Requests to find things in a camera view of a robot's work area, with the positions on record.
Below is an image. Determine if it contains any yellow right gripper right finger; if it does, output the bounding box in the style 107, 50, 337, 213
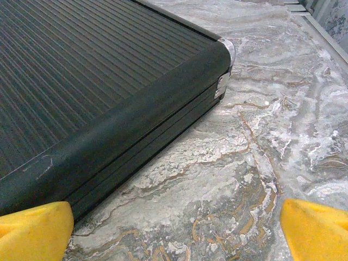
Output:
279, 198, 348, 261

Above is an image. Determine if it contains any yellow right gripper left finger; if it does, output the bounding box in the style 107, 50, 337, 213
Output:
0, 201, 74, 261

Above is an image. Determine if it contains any metal table edge rail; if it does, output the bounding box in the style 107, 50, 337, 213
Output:
282, 0, 348, 57

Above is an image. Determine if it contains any black ribbed hard case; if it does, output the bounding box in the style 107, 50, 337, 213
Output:
0, 0, 236, 221

